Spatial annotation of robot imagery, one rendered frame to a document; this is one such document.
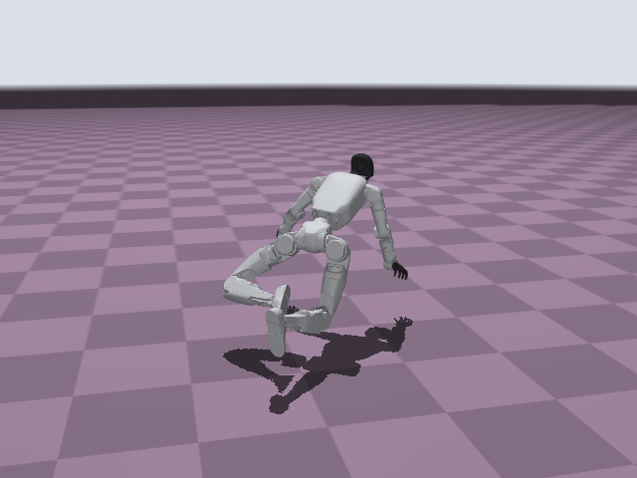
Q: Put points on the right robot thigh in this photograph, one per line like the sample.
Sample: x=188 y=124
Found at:
x=335 y=272

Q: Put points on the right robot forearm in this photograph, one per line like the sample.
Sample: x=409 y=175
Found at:
x=388 y=252

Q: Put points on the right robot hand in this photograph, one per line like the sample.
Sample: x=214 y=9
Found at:
x=395 y=267

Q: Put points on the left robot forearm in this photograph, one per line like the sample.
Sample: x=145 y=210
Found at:
x=287 y=224

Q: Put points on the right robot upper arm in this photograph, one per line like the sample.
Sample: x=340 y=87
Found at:
x=374 y=195

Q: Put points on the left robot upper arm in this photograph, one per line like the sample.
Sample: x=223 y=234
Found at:
x=306 y=198

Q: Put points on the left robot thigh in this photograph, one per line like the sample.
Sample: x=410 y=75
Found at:
x=265 y=257

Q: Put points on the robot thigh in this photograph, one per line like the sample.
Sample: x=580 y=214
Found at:
x=335 y=272
x=265 y=257

